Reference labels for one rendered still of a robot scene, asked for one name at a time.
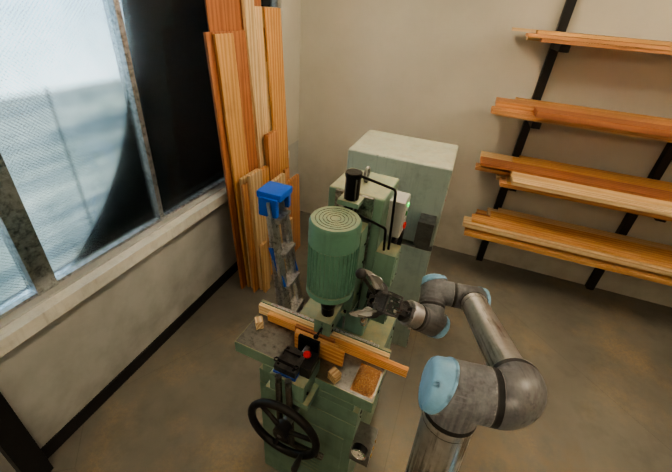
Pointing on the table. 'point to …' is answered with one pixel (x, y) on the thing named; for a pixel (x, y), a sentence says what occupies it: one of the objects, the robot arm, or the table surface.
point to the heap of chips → (366, 380)
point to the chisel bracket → (328, 321)
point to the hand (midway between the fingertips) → (355, 290)
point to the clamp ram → (308, 344)
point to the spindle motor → (332, 254)
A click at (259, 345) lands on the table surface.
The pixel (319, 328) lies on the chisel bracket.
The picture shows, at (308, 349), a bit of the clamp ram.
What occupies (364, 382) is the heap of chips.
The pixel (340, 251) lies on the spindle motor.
